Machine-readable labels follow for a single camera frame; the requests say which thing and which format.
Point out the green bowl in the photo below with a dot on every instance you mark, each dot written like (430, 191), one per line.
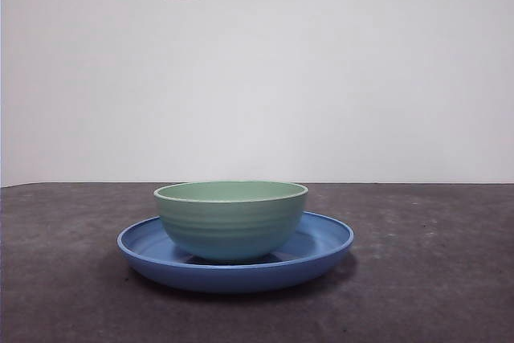
(231, 226)

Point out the blue plate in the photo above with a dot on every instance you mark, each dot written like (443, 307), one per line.
(241, 278)

